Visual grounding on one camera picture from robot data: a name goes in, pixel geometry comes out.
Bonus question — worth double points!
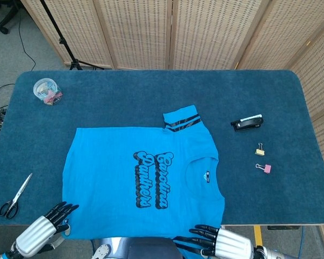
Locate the yellow floor tape strip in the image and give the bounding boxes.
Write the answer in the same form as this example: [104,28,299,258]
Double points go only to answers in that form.
[253,225,265,249]

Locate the blue-grey robot torso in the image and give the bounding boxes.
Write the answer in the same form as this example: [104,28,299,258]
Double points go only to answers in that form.
[91,236,184,259]

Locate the black-handled scissors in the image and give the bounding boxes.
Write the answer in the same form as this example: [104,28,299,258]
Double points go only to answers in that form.
[0,173,33,220]

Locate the pink binder clip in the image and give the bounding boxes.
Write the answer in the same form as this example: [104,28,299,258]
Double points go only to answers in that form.
[255,163,272,174]

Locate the blue carpet table cover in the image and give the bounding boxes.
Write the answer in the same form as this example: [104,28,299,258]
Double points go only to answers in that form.
[0,69,324,227]

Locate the black office chair base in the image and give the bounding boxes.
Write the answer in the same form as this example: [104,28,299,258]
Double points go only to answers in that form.
[0,0,24,35]

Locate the black tripod stand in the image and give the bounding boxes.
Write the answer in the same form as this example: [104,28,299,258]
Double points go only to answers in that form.
[39,0,105,71]

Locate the black stapler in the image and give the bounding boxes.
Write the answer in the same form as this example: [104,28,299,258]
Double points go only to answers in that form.
[230,113,264,133]

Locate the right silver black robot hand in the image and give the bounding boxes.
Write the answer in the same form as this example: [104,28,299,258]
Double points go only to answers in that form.
[175,223,256,258]

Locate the thin black floor cable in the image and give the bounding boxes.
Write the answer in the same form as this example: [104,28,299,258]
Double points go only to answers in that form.
[17,10,37,71]

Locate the blue printed T-shirt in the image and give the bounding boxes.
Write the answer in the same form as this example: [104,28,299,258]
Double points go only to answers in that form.
[61,105,225,256]

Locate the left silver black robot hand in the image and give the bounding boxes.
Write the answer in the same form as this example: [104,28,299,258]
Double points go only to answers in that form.
[15,201,80,257]

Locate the clear plastic clip jar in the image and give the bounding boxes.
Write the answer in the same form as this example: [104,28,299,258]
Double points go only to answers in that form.
[33,78,64,106]

